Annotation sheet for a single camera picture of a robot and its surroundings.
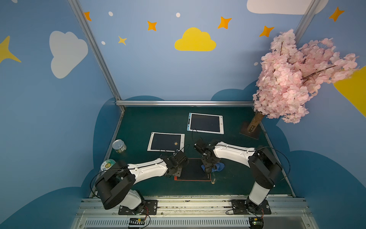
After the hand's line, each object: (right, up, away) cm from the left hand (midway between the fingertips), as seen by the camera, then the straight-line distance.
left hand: (177, 167), depth 88 cm
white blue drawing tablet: (+22, +28, +24) cm, 42 cm away
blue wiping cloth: (+26, +2, -3) cm, 26 cm away
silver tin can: (-38, +13, +4) cm, 40 cm away
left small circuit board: (-20, -23, -15) cm, 34 cm away
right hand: (+22, +3, +2) cm, 22 cm away
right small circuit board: (+43, -24, -15) cm, 51 cm away
